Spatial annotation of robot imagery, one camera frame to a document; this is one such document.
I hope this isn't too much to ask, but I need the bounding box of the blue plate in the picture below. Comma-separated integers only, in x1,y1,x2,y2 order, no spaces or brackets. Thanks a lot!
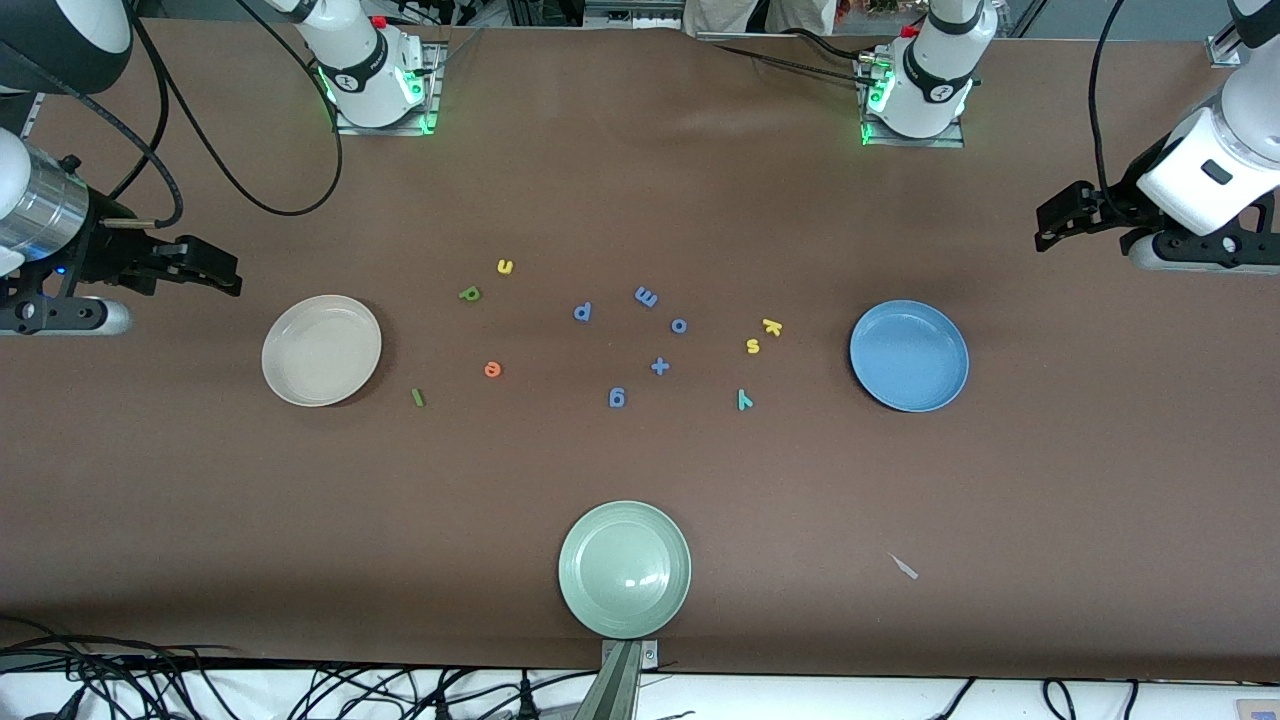
849,299,970,413

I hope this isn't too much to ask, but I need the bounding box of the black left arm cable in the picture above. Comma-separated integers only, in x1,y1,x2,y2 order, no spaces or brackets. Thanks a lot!
1088,0,1131,216

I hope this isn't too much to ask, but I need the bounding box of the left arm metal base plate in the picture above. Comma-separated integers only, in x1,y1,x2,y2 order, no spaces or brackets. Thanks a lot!
858,50,966,149

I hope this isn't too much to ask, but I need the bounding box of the metal camera stand bracket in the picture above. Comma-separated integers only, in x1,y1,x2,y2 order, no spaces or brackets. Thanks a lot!
600,640,659,720

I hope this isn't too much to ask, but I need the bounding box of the aluminium frame rail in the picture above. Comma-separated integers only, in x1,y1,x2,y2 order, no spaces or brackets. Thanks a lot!
583,0,691,29

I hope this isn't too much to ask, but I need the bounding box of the beige brown plate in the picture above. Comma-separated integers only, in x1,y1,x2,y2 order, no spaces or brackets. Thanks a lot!
261,294,383,408

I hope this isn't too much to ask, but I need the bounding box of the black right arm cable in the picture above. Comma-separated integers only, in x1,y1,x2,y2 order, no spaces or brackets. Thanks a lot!
60,0,346,231

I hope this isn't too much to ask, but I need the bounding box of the black cable across table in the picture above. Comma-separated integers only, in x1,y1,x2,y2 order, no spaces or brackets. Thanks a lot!
700,28,881,86

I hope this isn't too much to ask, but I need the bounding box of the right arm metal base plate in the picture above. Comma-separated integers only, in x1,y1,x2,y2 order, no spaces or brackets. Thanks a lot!
333,40,446,136

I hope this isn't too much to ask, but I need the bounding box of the person in beige trousers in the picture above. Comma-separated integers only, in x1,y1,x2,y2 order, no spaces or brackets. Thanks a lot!
683,0,836,36

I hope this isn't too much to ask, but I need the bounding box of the pale green plate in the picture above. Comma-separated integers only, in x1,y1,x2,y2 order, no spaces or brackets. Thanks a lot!
558,500,693,640

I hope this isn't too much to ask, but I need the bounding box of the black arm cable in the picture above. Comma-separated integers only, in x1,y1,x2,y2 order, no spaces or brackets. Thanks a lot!
1088,0,1131,216
60,0,346,231

